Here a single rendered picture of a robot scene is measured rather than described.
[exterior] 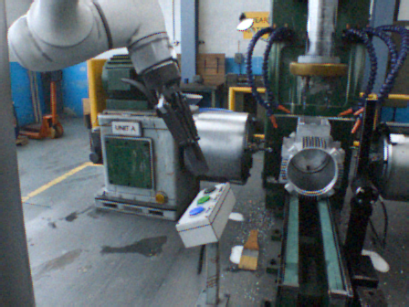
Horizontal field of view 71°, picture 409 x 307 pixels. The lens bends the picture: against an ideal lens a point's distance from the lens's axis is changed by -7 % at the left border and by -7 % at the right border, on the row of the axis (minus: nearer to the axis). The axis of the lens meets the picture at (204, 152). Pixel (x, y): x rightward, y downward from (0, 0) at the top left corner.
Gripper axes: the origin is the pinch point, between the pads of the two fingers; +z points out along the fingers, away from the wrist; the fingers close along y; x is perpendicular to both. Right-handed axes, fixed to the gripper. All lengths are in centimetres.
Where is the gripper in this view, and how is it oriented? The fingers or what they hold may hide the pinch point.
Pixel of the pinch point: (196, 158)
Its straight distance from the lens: 65.6
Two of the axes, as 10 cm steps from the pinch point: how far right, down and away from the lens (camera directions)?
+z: 3.8, 9.1, 1.7
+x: -8.8, 3.0, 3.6
